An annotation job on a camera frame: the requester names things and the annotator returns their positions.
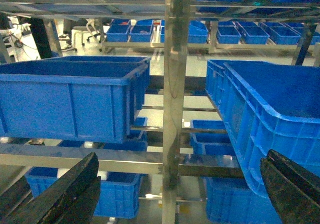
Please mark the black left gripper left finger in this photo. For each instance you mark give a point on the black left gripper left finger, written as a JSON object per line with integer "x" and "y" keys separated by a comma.
{"x": 72, "y": 199}

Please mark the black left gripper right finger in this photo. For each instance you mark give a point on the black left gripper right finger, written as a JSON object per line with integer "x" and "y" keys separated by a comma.
{"x": 293, "y": 190}

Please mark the blue crate middle shelf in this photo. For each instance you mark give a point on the blue crate middle shelf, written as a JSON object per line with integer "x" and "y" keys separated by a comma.
{"x": 267, "y": 106}

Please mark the blue crate shelf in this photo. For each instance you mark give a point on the blue crate shelf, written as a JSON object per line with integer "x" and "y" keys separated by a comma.
{"x": 267, "y": 106}
{"x": 80, "y": 98}

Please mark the blue crate left shelf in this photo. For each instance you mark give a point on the blue crate left shelf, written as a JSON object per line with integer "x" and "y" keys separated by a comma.
{"x": 80, "y": 98}

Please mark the blue crate lower left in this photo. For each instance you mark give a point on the blue crate lower left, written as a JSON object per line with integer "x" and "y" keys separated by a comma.
{"x": 119, "y": 192}

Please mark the blue crate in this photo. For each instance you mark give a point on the blue crate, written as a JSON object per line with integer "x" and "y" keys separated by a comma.
{"x": 231, "y": 201}
{"x": 119, "y": 192}

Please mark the blue crate lower middle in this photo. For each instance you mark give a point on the blue crate lower middle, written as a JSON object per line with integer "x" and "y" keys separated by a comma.
{"x": 231, "y": 201}

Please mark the steel shelf rack frame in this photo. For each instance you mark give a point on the steel shelf rack frame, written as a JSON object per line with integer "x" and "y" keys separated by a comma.
{"x": 170, "y": 162}

